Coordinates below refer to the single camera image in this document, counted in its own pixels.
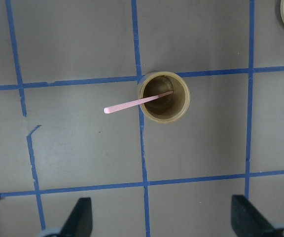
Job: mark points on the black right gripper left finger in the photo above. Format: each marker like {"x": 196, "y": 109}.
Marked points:
{"x": 79, "y": 222}

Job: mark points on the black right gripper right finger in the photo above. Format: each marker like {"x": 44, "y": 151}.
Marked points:
{"x": 247, "y": 221}

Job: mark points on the pink chopstick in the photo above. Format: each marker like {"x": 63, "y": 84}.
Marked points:
{"x": 119, "y": 107}

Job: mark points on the tan bamboo chopstick holder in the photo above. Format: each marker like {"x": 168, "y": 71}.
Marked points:
{"x": 168, "y": 108}

